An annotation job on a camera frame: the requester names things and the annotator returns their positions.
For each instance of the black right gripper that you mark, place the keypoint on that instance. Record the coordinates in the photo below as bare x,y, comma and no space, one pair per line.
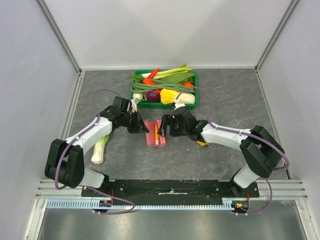
169,125

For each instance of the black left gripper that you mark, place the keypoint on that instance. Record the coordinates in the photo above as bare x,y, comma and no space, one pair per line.
139,126

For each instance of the orange white tube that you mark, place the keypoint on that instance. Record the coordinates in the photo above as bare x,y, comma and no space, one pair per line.
156,135

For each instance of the pink express box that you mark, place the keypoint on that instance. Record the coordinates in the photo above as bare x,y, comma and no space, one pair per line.
150,137

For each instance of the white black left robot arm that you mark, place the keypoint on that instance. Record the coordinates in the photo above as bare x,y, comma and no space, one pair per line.
65,161

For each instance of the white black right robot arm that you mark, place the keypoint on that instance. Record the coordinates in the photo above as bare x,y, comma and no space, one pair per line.
262,153

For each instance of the green plastic crate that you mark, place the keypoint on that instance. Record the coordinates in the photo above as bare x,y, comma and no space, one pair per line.
158,105

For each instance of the purple onion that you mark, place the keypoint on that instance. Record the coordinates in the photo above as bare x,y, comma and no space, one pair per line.
153,96

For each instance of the yellow napa cabbage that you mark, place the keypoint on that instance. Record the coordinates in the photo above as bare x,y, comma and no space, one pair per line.
168,96

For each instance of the green long beans bundle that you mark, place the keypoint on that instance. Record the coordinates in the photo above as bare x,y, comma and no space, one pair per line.
139,87

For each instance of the orange pumpkin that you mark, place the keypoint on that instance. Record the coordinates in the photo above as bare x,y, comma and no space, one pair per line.
188,84

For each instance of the green white bok choy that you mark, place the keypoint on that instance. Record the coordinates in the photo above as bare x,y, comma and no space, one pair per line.
98,152

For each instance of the red chili pepper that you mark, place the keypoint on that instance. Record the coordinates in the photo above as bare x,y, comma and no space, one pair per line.
153,74

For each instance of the large green leaf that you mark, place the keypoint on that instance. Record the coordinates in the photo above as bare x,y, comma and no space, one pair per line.
177,77

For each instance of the pale green celery stalk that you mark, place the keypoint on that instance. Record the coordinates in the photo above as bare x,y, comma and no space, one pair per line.
161,74

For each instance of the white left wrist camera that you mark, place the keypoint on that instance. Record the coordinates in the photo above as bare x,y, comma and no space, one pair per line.
134,104

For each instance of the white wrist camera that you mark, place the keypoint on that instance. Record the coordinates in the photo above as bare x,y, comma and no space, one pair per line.
134,104
177,104

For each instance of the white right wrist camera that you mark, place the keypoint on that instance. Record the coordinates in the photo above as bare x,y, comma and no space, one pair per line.
177,104

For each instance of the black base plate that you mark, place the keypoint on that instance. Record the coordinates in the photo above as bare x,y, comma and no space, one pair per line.
126,188

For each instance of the slotted cable duct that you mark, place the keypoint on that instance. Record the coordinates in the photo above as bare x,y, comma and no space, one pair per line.
97,204

